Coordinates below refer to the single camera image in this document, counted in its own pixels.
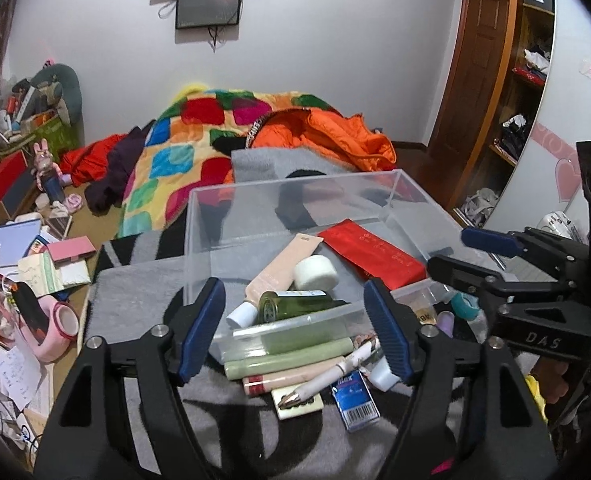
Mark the blue eraser packet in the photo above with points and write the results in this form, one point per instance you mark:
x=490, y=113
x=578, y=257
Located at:
x=355, y=400

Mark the pink cup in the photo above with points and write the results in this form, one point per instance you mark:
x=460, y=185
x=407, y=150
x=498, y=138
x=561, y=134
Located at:
x=50, y=330

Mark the small pink jar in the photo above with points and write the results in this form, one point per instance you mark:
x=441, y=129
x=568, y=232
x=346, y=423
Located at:
x=73, y=203

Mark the purple bottle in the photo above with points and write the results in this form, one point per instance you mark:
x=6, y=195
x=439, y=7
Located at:
x=445, y=324

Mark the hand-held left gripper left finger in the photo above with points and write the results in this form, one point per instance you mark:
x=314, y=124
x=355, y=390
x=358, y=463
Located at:
x=203, y=332

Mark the small clear plastic case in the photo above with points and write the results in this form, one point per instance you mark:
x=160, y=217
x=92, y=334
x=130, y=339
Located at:
x=415, y=295

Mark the pink box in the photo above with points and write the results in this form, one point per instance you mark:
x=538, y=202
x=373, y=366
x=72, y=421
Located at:
x=70, y=250

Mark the black framed wall screen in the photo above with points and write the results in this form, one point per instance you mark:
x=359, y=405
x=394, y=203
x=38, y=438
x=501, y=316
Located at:
x=208, y=6

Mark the blue book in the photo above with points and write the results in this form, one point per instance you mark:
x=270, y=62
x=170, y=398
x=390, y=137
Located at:
x=13, y=245

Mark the orange jacket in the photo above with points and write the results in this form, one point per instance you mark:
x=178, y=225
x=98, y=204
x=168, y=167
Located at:
x=335, y=132

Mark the wooden door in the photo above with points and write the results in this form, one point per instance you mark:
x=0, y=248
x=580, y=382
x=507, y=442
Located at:
x=475, y=75

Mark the grey neck pillow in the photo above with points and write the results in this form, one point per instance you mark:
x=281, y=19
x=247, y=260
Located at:
x=68, y=87

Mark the black cloth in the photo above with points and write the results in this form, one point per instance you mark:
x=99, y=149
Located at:
x=295, y=205

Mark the small golden brown trinket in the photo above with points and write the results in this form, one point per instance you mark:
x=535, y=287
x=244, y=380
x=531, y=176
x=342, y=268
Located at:
x=291, y=400

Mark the teal tape roll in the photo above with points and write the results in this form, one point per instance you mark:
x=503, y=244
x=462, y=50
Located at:
x=464, y=305

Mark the wooden shelf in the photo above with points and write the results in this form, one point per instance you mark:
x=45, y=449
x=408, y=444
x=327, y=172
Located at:
x=520, y=110

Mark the clear plastic storage box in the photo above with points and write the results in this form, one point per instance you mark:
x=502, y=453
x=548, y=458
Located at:
x=400, y=195

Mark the white round sponge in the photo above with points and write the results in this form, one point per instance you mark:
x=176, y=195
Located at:
x=315, y=272

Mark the beige eraser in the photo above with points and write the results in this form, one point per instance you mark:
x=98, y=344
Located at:
x=305, y=407

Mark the grey shoes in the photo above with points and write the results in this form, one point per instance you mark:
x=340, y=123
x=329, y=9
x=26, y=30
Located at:
x=478, y=205

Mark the green white paper pack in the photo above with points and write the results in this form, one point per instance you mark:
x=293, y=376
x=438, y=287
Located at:
x=50, y=272

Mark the red flat box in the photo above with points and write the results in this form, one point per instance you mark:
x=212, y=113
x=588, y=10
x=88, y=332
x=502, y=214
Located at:
x=375, y=252

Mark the light green tube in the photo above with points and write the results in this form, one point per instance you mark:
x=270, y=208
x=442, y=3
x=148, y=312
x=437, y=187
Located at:
x=295, y=341

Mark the green cardboard box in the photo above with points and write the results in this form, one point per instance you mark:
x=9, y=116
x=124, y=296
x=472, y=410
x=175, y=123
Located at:
x=50, y=135

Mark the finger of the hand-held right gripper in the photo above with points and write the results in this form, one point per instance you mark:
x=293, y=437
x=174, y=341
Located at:
x=490, y=240
x=468, y=272

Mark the white papers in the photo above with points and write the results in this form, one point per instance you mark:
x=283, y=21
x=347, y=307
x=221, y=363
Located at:
x=18, y=375

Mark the pink beige stick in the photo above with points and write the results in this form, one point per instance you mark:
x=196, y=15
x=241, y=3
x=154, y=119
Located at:
x=285, y=377

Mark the rabbit toy figure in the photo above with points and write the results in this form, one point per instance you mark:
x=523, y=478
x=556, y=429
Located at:
x=48, y=170

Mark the small white tube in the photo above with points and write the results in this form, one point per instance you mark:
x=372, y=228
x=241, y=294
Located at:
x=383, y=375

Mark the light green stick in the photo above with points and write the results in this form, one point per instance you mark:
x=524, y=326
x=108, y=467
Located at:
x=285, y=360

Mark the red long box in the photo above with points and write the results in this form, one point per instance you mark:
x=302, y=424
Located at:
x=0, y=182

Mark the white pen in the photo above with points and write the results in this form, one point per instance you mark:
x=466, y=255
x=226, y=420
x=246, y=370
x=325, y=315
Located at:
x=335, y=370

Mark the white appliance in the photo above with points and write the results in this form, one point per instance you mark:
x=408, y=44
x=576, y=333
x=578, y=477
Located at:
x=558, y=225

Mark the white wardrobe door pink hearts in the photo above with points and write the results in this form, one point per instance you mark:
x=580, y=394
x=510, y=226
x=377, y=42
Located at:
x=570, y=110

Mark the beige cosmetic tube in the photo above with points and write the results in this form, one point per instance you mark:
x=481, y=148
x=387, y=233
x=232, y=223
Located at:
x=280, y=270

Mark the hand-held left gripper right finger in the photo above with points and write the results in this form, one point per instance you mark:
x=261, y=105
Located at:
x=386, y=335

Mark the colourful patchwork blanket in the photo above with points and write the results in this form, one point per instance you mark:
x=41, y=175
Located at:
x=175, y=125

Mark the dark green glass bottle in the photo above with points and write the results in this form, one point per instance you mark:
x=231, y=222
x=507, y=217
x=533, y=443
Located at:
x=300, y=305

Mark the red cloth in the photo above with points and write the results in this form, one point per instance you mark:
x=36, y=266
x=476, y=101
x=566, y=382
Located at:
x=88, y=157

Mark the dark purple cloth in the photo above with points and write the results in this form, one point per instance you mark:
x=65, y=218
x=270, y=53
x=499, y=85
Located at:
x=118, y=170

